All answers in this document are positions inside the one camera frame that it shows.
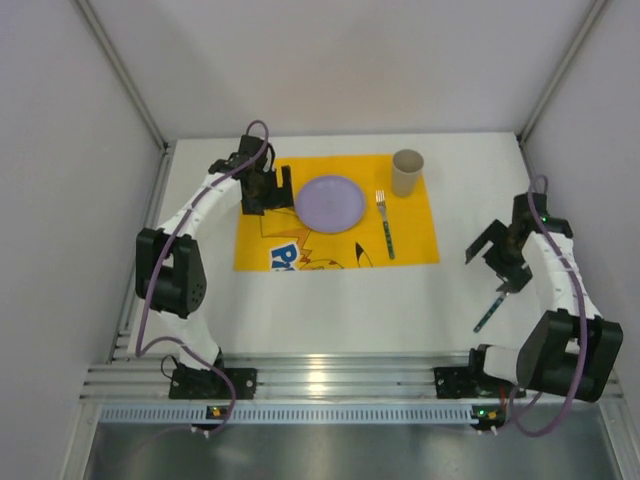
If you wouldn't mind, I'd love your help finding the yellow cloth placemat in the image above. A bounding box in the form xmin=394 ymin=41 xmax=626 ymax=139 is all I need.
xmin=234 ymin=154 xmax=439 ymax=272

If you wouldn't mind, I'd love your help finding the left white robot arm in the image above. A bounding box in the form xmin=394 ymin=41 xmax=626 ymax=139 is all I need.
xmin=134 ymin=133 xmax=293 ymax=371

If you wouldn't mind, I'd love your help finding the fork with teal handle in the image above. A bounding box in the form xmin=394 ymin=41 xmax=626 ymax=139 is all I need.
xmin=375 ymin=190 xmax=395 ymax=260

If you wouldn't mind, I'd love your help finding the beige paper cup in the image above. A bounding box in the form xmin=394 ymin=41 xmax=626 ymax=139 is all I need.
xmin=392 ymin=149 xmax=424 ymax=198

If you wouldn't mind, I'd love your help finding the aluminium rail frame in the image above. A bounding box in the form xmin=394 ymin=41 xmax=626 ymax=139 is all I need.
xmin=79 ymin=352 xmax=626 ymax=404

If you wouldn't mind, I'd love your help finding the spoon with teal handle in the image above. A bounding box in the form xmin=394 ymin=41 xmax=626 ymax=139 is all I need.
xmin=473 ymin=292 xmax=508 ymax=333

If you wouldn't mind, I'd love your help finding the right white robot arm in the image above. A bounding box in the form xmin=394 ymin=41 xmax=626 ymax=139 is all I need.
xmin=465 ymin=193 xmax=623 ymax=403

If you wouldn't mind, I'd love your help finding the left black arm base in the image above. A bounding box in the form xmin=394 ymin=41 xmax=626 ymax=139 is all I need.
xmin=168 ymin=364 xmax=258 ymax=400

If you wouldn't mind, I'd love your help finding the perforated metal cable tray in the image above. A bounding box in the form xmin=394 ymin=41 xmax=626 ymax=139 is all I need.
xmin=100 ymin=403 xmax=504 ymax=425

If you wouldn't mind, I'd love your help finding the purple plastic plate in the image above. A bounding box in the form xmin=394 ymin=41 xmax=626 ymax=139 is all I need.
xmin=294 ymin=175 xmax=366 ymax=234

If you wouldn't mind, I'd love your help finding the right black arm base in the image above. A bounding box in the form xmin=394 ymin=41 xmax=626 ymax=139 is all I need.
xmin=433 ymin=367 xmax=513 ymax=400

